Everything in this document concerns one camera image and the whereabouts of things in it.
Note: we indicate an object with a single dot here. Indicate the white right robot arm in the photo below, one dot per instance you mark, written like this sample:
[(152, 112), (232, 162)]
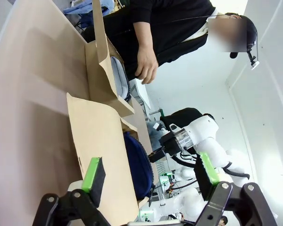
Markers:
[(207, 134)]

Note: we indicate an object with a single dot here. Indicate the blue cloth pile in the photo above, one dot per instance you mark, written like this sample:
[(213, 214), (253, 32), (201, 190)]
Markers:
[(85, 7)]

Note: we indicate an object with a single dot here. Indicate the white side table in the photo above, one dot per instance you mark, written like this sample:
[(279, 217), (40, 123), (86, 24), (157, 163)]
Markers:
[(142, 91)]

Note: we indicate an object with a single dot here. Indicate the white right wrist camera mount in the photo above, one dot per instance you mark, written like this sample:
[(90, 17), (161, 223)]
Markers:
[(161, 127)]

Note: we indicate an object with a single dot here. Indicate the small open cardboard box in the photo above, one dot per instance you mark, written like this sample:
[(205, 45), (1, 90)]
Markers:
[(101, 58)]

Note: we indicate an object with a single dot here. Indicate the navy blue zipper pouch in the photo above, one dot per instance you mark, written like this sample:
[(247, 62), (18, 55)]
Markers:
[(139, 162)]

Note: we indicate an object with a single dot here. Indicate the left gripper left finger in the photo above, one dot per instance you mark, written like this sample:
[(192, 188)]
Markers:
[(94, 179)]

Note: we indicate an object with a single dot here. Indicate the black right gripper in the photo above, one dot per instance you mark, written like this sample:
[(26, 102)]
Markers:
[(169, 144)]

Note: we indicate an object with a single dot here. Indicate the person's right hand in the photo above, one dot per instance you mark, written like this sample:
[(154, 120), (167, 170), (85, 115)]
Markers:
[(147, 66)]

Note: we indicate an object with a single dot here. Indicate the small white head camera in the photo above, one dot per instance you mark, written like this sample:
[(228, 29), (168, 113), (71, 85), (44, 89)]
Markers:
[(254, 64)]

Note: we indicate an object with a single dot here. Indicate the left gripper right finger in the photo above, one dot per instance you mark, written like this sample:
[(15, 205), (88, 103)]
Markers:
[(206, 179)]

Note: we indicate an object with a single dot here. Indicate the light grey garment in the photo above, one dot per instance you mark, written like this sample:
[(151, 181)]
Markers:
[(120, 75)]

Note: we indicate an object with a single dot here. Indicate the large open cardboard box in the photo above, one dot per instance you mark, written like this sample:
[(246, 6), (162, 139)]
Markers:
[(99, 141)]

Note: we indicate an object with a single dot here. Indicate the person in black coat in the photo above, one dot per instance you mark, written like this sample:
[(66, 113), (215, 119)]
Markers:
[(174, 28)]

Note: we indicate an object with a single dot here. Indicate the person's right forearm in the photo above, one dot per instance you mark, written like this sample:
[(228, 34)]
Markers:
[(142, 33)]

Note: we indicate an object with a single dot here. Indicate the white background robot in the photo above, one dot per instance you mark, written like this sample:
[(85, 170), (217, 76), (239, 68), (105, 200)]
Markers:
[(186, 200)]

